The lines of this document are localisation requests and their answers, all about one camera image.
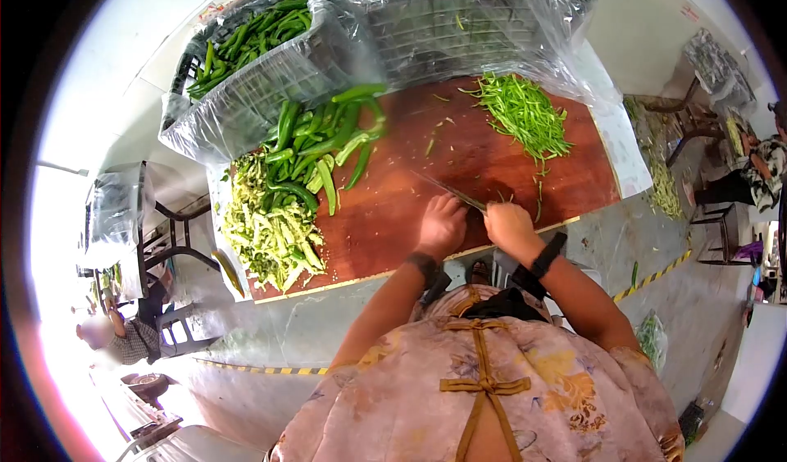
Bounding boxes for person's right hand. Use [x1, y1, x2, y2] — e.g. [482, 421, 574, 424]
[484, 202, 546, 266]

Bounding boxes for person's left hand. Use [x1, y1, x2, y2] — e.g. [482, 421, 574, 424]
[416, 193, 470, 264]

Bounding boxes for person's left fingers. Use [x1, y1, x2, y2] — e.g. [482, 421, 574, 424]
[428, 193, 470, 218]

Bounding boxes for person's right fingers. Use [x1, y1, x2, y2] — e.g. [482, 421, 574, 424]
[484, 203, 511, 232]

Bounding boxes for kitchen knife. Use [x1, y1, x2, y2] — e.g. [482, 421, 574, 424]
[411, 170, 489, 214]

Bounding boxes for red-brown wooden cutting board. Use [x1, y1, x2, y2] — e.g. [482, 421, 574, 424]
[245, 73, 623, 304]

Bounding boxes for black wrist band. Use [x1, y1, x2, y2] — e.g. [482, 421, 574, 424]
[405, 251, 454, 307]
[509, 231, 569, 301]

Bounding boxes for pile of sliced pepper strips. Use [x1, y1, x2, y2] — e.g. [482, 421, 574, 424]
[460, 71, 576, 169]

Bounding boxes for pile of whole green peppers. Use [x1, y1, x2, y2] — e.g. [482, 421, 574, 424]
[263, 83, 389, 217]

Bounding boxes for heap of pepper scraps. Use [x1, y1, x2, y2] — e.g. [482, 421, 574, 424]
[646, 155, 685, 221]

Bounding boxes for empty plastic-lined crate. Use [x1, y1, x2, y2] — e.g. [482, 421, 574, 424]
[337, 0, 619, 105]

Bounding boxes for pile of pepper cores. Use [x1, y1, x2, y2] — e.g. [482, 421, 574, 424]
[220, 150, 328, 294]

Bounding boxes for person's body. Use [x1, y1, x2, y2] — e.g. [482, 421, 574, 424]
[264, 284, 686, 462]

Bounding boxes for clear bag of greens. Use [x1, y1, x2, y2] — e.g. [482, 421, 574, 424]
[635, 311, 670, 373]

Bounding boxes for yellowish green pepper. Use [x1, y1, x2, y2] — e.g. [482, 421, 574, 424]
[211, 249, 247, 300]

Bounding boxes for plastic-lined crate of green peppers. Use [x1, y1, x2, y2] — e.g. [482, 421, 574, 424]
[159, 0, 385, 164]

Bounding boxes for dark table with plastic-wrapped crate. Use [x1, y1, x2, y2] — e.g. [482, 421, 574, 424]
[642, 27, 758, 169]

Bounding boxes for dark wooden chair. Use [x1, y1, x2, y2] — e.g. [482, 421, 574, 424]
[140, 194, 222, 273]

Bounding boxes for grey plastic stool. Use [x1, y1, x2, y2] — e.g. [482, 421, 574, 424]
[155, 303, 223, 360]

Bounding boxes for plastic-covered crate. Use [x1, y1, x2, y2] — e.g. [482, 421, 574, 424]
[83, 162, 156, 269]

